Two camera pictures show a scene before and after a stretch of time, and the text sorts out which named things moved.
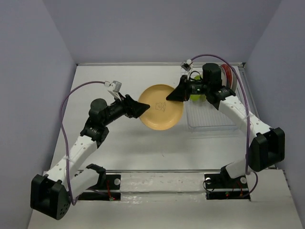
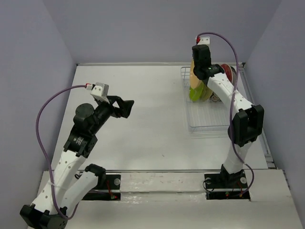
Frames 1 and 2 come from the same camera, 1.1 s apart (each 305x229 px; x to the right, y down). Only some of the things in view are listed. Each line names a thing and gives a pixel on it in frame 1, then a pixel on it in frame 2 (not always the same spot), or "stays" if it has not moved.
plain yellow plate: [163, 114] -> [194, 80]
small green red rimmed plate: [234, 79] stays
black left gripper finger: [136, 109] -> [125, 107]
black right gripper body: [198, 87] -> [196, 67]
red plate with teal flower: [229, 74] stays
